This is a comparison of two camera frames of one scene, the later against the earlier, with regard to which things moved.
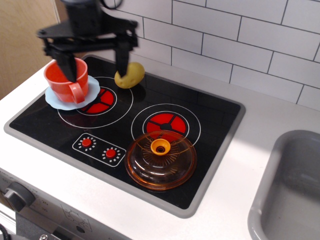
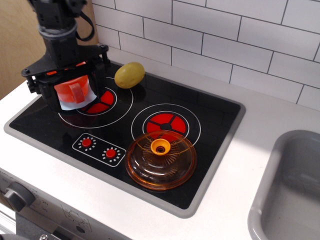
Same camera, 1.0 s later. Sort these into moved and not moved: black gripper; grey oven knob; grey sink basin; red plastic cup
Moved: black gripper
Not moved: grey oven knob; grey sink basin; red plastic cup
